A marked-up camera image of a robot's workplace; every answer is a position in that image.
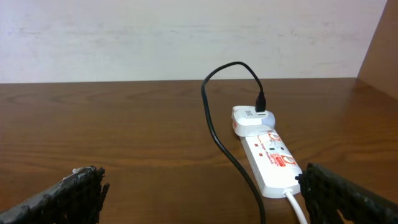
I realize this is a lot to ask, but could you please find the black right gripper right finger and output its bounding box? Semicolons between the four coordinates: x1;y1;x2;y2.
295;163;397;224

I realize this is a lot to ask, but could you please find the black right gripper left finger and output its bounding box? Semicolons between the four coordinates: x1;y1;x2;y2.
1;166;110;224

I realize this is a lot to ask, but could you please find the white USB charger plug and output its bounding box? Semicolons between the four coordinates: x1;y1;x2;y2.
231;106;275;138

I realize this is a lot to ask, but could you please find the white power strip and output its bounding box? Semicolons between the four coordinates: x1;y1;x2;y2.
240;130;302;198

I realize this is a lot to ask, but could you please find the white power strip cord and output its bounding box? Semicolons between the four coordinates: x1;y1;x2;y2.
282;189;308;224

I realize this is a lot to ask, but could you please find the black charger cable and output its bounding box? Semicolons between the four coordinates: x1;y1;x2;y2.
200;61;267;224

